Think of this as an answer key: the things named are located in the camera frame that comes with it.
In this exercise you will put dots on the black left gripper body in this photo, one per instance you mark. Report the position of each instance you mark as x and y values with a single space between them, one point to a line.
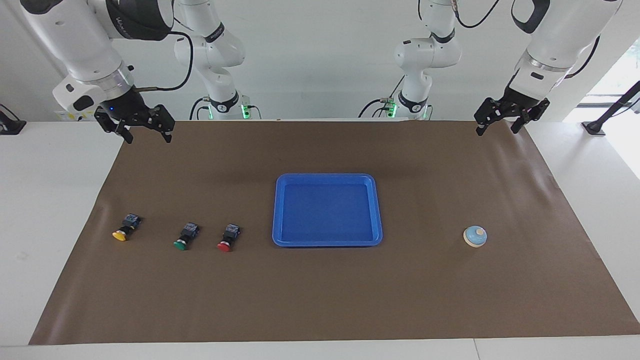
515 105

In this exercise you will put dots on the black angled stand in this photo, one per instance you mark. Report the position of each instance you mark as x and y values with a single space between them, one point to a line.
595 127

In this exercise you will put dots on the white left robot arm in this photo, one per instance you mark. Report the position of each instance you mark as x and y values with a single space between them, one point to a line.
560 40

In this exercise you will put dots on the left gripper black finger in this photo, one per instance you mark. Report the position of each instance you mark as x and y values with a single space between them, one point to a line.
481 129
519 126

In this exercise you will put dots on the blue plastic tray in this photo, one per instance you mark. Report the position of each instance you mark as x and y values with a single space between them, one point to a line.
327 215

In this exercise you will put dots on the green push button switch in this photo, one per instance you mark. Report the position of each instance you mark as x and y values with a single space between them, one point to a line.
181 244

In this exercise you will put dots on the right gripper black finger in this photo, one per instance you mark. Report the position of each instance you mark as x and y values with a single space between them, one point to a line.
168 136
127 135

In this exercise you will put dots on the red push button switch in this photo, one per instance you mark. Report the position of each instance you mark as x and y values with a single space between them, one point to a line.
224 245

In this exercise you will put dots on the brown paper table mat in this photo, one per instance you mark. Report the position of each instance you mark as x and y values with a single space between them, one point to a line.
325 300

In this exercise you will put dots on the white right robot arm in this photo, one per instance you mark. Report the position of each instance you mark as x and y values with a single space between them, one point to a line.
85 45

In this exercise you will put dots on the black table clamp bracket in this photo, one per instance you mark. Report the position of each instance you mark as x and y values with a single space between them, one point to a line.
10 127

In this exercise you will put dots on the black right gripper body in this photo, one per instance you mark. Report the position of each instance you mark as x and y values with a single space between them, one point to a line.
132 110

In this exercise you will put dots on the white wall socket box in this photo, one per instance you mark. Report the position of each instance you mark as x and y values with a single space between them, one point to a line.
75 116

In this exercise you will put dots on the yellow push button switch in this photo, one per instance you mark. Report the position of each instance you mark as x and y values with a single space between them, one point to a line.
120 235

